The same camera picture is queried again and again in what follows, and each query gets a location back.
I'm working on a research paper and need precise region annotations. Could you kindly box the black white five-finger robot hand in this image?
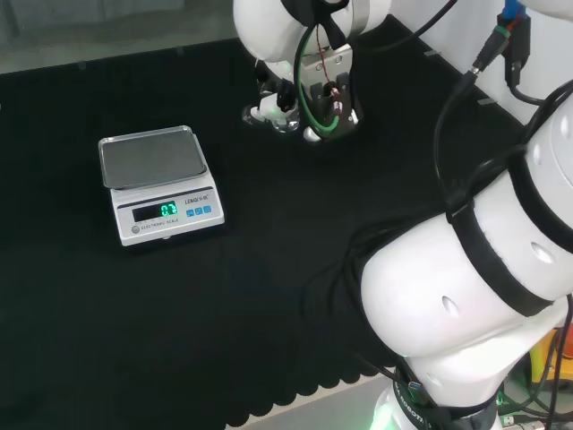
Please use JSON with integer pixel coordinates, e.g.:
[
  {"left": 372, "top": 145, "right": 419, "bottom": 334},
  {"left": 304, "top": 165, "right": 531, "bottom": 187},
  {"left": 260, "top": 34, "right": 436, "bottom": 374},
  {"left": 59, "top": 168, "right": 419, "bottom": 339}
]
[{"left": 241, "top": 43, "right": 364, "bottom": 144}]

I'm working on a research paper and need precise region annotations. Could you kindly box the small clear glass beaker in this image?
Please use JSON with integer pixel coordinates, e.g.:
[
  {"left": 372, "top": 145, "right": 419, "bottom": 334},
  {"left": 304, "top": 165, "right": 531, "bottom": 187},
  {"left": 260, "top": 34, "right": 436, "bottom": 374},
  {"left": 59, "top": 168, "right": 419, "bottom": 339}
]
[{"left": 242, "top": 103, "right": 302, "bottom": 134}]

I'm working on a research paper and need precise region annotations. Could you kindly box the white electronic balance steel pan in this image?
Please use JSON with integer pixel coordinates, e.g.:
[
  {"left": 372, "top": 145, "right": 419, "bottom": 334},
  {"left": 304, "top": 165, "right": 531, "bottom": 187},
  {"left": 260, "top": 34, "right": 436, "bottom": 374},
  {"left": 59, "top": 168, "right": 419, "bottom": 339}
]
[{"left": 98, "top": 125, "right": 227, "bottom": 248}]

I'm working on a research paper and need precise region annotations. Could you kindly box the black bench cloth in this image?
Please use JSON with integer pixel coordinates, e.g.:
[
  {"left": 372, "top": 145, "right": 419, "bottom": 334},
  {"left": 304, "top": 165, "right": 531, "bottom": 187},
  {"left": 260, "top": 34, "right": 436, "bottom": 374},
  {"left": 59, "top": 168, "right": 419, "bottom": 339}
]
[{"left": 0, "top": 13, "right": 535, "bottom": 430}]

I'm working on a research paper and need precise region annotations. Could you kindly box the black connector box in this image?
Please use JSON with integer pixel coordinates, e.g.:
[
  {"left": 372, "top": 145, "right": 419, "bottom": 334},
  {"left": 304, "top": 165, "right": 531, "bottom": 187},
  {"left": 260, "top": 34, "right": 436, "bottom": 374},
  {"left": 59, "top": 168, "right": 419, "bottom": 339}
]
[{"left": 501, "top": 0, "right": 552, "bottom": 107}]

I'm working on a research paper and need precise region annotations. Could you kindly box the yellow stop button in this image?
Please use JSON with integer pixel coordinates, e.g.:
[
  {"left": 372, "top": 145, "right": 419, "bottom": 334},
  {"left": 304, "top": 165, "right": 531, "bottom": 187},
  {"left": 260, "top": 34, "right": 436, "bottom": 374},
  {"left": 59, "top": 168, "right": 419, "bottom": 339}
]
[{"left": 530, "top": 329, "right": 573, "bottom": 387}]

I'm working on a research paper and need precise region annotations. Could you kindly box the thin black cable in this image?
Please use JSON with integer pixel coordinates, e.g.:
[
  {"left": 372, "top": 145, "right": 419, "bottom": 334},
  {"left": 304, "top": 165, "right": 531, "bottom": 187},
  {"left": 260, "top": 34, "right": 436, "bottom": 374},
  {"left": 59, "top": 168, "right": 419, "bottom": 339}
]
[{"left": 352, "top": 0, "right": 460, "bottom": 53}]

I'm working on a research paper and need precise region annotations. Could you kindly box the black cable with green plug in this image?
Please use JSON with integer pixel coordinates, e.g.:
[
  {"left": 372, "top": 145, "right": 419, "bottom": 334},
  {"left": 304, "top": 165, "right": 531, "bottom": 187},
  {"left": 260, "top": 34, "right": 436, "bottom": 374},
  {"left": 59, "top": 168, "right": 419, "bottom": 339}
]
[{"left": 432, "top": 24, "right": 512, "bottom": 212}]

